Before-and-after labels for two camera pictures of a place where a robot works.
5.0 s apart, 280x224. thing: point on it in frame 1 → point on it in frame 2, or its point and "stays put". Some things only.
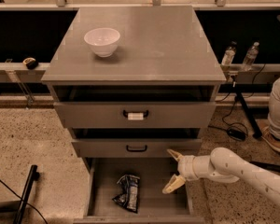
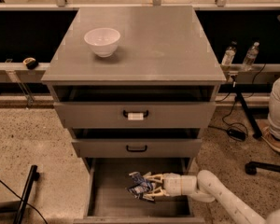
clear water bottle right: [251, 57] stays put
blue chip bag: [130, 197] → [142, 186]
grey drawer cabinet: [131, 83] stays put
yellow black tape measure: [31, 63] stays put
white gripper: [187, 167] → [172, 184]
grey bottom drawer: [154, 205] stays put
